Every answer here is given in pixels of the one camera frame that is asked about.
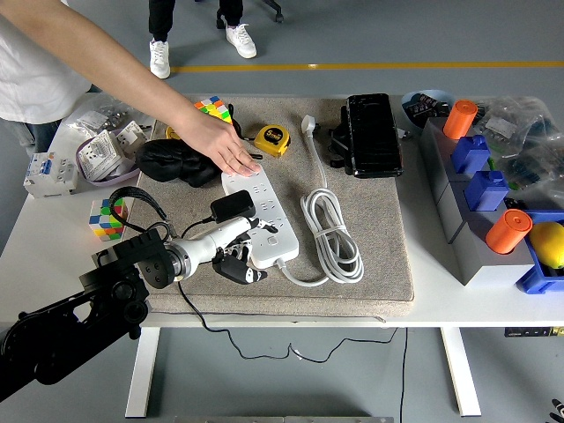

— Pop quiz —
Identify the person's hand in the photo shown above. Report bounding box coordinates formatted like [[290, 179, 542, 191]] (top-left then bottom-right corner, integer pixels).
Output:
[[172, 105, 263, 177]]

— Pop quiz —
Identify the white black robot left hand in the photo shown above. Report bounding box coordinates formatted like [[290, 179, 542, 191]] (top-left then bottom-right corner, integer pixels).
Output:
[[180, 214, 279, 286]]

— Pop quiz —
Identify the black plug adapter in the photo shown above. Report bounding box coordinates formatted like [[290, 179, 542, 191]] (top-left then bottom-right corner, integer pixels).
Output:
[[209, 189, 256, 220]]

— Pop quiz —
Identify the white power strip board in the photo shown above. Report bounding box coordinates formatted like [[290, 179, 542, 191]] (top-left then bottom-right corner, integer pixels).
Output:
[[220, 169, 301, 270]]

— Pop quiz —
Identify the thin black plug cord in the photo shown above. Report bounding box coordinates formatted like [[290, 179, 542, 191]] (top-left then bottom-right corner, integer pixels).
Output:
[[177, 215, 399, 363]]

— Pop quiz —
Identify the large colourful puzzle cube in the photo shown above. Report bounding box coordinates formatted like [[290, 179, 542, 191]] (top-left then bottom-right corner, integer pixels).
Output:
[[193, 95, 234, 126]]

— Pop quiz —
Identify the yellow tape measure red label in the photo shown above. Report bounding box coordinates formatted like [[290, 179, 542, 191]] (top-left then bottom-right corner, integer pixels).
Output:
[[253, 124, 292, 159]]

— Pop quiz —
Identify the black table control panel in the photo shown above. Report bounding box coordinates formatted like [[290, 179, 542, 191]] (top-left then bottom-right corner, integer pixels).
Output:
[[504, 326, 564, 338]]

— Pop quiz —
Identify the person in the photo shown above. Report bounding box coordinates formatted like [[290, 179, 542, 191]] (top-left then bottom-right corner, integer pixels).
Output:
[[0, 12, 93, 153], [147, 0, 258, 80]]

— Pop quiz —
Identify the white table leg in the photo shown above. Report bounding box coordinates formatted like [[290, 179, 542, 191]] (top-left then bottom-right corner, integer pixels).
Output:
[[440, 326, 482, 418], [124, 326, 160, 419]]

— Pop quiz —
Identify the pale purple tray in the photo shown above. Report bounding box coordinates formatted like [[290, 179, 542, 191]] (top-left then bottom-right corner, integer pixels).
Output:
[[74, 139, 141, 188]]

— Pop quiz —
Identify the small colourful puzzle cube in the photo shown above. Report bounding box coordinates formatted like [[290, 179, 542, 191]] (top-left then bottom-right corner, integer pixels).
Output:
[[87, 197, 129, 242]]

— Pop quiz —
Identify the clear bag of small parts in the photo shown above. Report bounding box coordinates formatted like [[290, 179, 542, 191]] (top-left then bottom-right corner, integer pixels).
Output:
[[56, 92, 155, 146]]

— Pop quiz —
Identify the blue plastic bin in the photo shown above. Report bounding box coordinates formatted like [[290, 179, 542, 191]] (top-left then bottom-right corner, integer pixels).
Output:
[[515, 209, 564, 295]]

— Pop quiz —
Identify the black office chair base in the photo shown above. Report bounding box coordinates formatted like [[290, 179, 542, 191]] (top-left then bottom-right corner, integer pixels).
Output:
[[214, 0, 285, 30]]

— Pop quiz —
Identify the grey-brown mat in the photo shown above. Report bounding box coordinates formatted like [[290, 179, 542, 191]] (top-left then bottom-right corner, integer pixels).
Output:
[[122, 94, 415, 319]]

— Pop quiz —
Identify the glossy black box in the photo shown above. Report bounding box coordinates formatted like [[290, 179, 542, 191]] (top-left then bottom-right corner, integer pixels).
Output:
[[345, 92, 404, 180]]

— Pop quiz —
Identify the grey block holder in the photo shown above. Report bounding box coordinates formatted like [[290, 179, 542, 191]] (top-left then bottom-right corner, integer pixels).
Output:
[[418, 116, 537, 287]]

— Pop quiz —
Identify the yellow lemon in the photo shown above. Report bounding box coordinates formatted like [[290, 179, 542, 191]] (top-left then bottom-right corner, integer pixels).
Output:
[[528, 221, 564, 270]]

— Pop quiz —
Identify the white circuit breaker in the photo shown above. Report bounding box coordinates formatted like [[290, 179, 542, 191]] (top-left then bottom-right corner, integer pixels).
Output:
[[22, 152, 79, 199]]

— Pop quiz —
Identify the orange cylinder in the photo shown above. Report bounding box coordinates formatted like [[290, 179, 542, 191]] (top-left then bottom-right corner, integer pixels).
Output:
[[485, 208, 534, 256], [442, 100, 479, 141]]

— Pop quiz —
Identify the grey metal bar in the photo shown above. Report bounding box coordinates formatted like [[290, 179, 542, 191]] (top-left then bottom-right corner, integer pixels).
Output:
[[173, 415, 395, 423]]

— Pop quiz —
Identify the black printed packet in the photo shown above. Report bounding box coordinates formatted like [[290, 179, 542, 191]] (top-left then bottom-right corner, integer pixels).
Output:
[[404, 94, 453, 122]]

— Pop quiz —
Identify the light blue bowl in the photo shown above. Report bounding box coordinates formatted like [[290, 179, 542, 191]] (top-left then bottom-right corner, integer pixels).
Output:
[[400, 89, 457, 133]]

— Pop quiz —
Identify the blue plastic block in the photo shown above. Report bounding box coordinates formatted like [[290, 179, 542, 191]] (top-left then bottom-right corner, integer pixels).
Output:
[[449, 134, 492, 175], [463, 170, 511, 212]]

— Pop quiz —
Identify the clear bag of dark parts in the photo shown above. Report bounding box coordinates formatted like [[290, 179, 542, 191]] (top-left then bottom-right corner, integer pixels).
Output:
[[473, 95, 564, 211]]

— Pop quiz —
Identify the black cloth with strap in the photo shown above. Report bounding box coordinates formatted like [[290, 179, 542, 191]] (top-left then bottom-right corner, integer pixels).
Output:
[[135, 104, 264, 189]]

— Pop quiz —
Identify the small white wall socket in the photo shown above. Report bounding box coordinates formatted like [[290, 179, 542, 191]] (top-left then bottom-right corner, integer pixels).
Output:
[[115, 121, 151, 155]]

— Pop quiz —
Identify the white coiled power strip cable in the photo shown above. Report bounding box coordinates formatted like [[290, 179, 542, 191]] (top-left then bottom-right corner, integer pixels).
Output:
[[277, 114, 366, 288]]

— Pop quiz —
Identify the large white wall socket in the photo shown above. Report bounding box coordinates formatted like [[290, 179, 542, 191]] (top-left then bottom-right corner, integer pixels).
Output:
[[77, 130, 127, 182]]

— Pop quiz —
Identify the hanging black cable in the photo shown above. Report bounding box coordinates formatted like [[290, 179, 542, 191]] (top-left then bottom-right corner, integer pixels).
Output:
[[398, 326, 410, 423]]

